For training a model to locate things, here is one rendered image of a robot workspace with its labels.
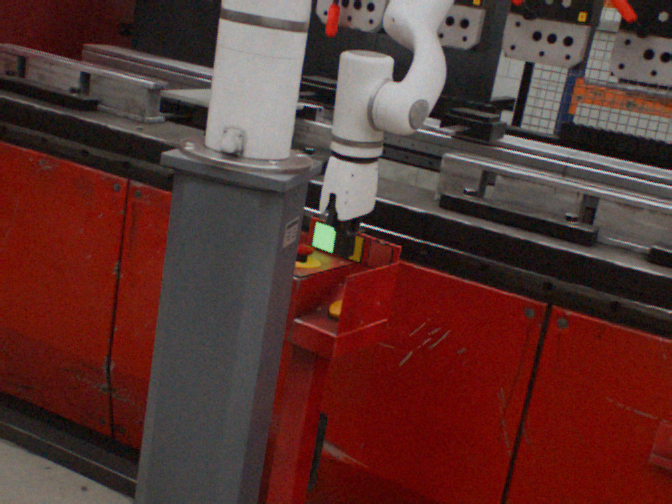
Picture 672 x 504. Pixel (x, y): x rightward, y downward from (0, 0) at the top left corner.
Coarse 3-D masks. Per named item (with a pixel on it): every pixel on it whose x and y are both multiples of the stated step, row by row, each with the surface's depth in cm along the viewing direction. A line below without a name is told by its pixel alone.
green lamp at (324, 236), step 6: (318, 228) 171; (324, 228) 170; (330, 228) 169; (318, 234) 171; (324, 234) 170; (330, 234) 169; (318, 240) 171; (324, 240) 170; (330, 240) 170; (318, 246) 171; (324, 246) 171; (330, 246) 170
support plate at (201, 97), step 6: (162, 90) 183; (168, 90) 185; (174, 90) 186; (180, 90) 188; (186, 90) 189; (192, 90) 191; (198, 90) 192; (204, 90) 194; (210, 90) 196; (168, 96) 182; (174, 96) 182; (180, 96) 181; (186, 96) 181; (192, 96) 182; (198, 96) 184; (204, 96) 185; (192, 102) 180; (198, 102) 179; (204, 102) 179; (300, 108) 198
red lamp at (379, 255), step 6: (372, 246) 164; (378, 246) 164; (384, 246) 163; (372, 252) 165; (378, 252) 164; (384, 252) 163; (390, 252) 162; (372, 258) 165; (378, 258) 164; (384, 258) 163; (390, 258) 163; (372, 264) 165; (378, 264) 164; (384, 264) 163
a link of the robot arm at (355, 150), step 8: (336, 144) 147; (344, 144) 146; (352, 144) 145; (360, 144) 145; (368, 144) 145; (376, 144) 146; (336, 152) 147; (344, 152) 146; (352, 152) 146; (360, 152) 146; (368, 152) 146; (376, 152) 147
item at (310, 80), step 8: (304, 80) 221; (312, 80) 220; (320, 80) 219; (328, 80) 222; (336, 80) 225; (304, 88) 220; (312, 88) 219; (320, 88) 218; (328, 88) 217; (336, 88) 218; (304, 96) 212; (312, 96) 215; (320, 96) 219; (328, 96) 218; (328, 104) 218
